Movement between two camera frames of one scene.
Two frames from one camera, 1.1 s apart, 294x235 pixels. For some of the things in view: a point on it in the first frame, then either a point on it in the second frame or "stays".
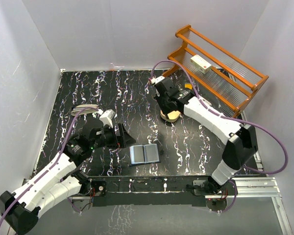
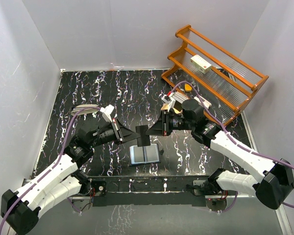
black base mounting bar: x=182 y=191 stays
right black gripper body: x=163 y=105 to x=177 y=122
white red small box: x=201 y=63 stays
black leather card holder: x=146 y=154 stays
